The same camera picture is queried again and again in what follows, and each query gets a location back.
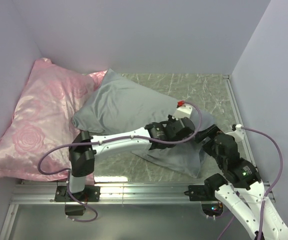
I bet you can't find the grey pillowcase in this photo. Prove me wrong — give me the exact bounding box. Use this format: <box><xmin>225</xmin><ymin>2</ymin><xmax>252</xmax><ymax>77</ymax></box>
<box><xmin>72</xmin><ymin>69</ymin><xmax>206</xmax><ymax>178</ymax></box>

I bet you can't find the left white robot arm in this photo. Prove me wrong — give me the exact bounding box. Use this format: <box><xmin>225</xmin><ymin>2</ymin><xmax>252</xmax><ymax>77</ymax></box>
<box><xmin>66</xmin><ymin>116</ymin><xmax>197</xmax><ymax>201</ymax></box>

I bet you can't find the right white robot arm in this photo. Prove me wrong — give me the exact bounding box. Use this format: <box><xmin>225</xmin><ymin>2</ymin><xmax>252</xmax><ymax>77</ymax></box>
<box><xmin>195</xmin><ymin>124</ymin><xmax>288</xmax><ymax>240</ymax></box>

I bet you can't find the pink rose satin pillow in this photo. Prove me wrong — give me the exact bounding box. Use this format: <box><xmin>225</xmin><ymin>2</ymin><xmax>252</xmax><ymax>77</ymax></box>
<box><xmin>0</xmin><ymin>58</ymin><xmax>105</xmax><ymax>182</ymax></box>

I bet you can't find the right controller board with leds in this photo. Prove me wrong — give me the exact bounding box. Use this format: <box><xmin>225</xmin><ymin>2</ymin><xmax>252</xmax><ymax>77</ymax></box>
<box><xmin>201</xmin><ymin>202</ymin><xmax>224</xmax><ymax>218</ymax></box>

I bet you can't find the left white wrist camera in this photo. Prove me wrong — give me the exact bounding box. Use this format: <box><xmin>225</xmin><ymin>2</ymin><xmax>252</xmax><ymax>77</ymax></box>
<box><xmin>173</xmin><ymin>100</ymin><xmax>193</xmax><ymax>119</ymax></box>

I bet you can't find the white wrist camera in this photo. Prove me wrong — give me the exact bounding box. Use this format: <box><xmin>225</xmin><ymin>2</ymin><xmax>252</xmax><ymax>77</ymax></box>
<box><xmin>226</xmin><ymin>124</ymin><xmax>245</xmax><ymax>143</ymax></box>
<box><xmin>173</xmin><ymin>100</ymin><xmax>193</xmax><ymax>119</ymax></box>

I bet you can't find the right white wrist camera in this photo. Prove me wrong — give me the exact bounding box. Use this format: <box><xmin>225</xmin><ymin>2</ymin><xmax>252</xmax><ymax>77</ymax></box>
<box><xmin>226</xmin><ymin>124</ymin><xmax>245</xmax><ymax>143</ymax></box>

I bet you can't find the aluminium right side rail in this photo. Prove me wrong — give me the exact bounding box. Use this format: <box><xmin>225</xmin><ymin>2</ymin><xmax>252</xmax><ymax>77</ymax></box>
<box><xmin>223</xmin><ymin>75</ymin><xmax>257</xmax><ymax>169</ymax></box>

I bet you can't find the aluminium rail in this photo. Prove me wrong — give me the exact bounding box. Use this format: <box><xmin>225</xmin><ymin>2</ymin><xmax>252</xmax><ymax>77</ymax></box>
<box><xmin>223</xmin><ymin>75</ymin><xmax>257</xmax><ymax>169</ymax></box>
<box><xmin>10</xmin><ymin>182</ymin><xmax>218</xmax><ymax>206</ymax></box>

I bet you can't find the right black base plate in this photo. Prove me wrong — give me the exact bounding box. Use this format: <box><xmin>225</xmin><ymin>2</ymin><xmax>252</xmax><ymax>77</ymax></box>
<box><xmin>184</xmin><ymin>185</ymin><xmax>217</xmax><ymax>202</ymax></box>

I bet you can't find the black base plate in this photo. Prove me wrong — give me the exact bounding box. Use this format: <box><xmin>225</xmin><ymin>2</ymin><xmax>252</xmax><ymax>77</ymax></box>
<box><xmin>54</xmin><ymin>185</ymin><xmax>101</xmax><ymax>203</ymax></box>
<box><xmin>184</xmin><ymin>185</ymin><xmax>217</xmax><ymax>202</ymax></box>

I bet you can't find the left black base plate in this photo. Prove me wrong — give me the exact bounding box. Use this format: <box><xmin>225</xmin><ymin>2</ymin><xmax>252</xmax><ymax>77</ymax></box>
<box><xmin>54</xmin><ymin>185</ymin><xmax>101</xmax><ymax>203</ymax></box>

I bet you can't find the black box under rail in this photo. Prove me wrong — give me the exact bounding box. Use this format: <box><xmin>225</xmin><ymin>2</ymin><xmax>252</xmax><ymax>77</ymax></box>
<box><xmin>64</xmin><ymin>204</ymin><xmax>86</xmax><ymax>217</ymax></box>

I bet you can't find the aluminium front rail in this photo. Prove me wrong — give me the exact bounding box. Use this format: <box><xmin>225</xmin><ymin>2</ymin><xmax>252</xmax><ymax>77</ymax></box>
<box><xmin>10</xmin><ymin>182</ymin><xmax>218</xmax><ymax>206</ymax></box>

